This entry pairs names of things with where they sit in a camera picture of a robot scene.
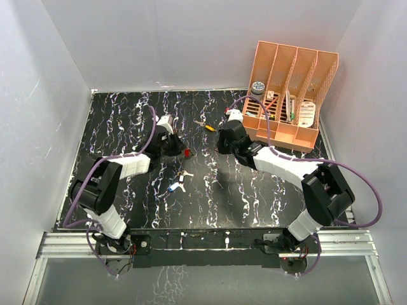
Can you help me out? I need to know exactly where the key with red tag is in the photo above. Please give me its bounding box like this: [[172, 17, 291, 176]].
[[184, 148, 195, 158]]

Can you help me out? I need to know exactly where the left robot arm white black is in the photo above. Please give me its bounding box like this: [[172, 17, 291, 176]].
[[69, 126, 186, 254]]

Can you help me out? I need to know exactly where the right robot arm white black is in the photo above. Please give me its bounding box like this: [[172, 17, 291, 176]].
[[217, 120, 355, 252]]

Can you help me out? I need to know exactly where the key with yellow tag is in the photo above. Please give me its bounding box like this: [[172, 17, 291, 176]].
[[194, 120, 216, 132]]

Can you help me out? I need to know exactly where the key with blue tag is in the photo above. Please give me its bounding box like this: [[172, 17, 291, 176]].
[[168, 182, 186, 193]]

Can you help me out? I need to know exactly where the round patterned tin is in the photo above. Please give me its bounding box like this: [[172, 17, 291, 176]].
[[249, 81, 266, 100]]

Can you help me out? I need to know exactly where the white packaged card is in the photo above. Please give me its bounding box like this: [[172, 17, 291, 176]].
[[298, 101, 316, 128]]

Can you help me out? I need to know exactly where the peach desk organizer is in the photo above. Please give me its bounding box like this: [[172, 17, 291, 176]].
[[242, 41, 339, 153]]

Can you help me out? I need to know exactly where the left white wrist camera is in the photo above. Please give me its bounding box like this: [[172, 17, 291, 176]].
[[156, 114, 174, 135]]

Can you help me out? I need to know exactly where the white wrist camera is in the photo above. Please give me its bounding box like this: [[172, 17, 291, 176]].
[[224, 109, 243, 123], [156, 114, 174, 135]]

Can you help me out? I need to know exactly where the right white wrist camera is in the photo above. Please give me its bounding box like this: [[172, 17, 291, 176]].
[[224, 109, 243, 123]]

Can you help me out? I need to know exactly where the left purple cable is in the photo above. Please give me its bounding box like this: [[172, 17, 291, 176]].
[[62, 105, 158, 276]]

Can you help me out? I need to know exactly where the purple cable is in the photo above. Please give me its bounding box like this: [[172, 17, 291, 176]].
[[62, 105, 158, 276], [229, 95, 383, 276]]

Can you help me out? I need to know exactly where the aluminium front rail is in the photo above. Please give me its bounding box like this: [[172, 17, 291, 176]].
[[24, 229, 393, 304]]

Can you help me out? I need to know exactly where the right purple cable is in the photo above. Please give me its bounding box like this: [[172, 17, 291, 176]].
[[229, 95, 383, 276]]

